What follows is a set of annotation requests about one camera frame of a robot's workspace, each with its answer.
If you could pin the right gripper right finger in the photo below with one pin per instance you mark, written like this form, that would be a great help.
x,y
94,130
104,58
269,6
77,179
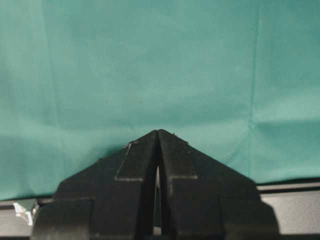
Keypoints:
x,y
203,199

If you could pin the white crumpled tape piece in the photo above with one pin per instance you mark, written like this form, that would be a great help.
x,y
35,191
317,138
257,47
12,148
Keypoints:
x,y
26,209

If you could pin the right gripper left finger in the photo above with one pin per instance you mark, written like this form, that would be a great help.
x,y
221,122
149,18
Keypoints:
x,y
113,199

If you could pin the green table cloth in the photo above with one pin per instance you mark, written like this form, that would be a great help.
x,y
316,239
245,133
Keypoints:
x,y
238,80

